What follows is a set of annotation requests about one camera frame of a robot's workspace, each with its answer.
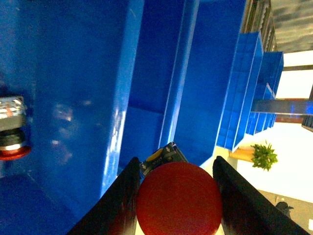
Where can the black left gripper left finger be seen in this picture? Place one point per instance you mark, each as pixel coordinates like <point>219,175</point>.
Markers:
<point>114,213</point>

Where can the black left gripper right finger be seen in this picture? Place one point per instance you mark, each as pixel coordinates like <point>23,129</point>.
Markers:
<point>245,210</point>

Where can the red mushroom push button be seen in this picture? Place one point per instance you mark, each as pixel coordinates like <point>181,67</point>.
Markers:
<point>177,197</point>

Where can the green potted plant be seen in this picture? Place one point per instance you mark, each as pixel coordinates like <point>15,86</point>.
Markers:
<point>263,156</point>

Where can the blue button source bin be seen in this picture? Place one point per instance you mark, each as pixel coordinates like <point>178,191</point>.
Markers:
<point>72,61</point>

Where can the red button at edge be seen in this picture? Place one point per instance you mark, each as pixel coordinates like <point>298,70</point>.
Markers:
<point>13,140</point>

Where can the small blue bin far right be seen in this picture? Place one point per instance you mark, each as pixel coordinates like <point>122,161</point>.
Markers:
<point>240,91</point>

